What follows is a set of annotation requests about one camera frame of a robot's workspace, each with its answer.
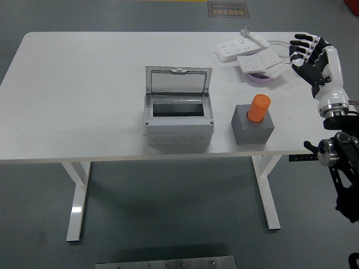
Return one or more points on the orange cylindrical battery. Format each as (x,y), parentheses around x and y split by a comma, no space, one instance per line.
(259,107)

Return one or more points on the purple round bowl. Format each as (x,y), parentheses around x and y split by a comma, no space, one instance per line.
(259,79)

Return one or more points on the white wall socket panel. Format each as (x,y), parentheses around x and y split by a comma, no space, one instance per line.
(252,64)

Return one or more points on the white switch panel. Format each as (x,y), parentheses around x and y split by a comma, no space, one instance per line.
(277,71)

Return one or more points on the brown floor sign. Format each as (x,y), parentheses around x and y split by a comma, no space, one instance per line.
(228,9)

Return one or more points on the grey metal plate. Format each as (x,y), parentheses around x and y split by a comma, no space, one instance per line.
(165,263)

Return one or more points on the white table leg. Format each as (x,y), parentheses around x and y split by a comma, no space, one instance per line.
(77,201)
(270,207)

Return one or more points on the red object at floor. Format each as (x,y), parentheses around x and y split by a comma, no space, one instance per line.
(352,5)

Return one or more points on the grey block with round hole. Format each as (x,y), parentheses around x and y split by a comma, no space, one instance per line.
(252,134)

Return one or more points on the white power strip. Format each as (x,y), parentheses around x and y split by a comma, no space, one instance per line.
(238,47)

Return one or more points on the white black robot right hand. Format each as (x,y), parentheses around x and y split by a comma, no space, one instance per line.
(333,70)

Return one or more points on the grey electrical box clear lid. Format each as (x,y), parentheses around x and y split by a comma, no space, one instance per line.
(179,129)

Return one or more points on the black bracket under table edge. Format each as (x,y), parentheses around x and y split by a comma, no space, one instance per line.
(303,157)

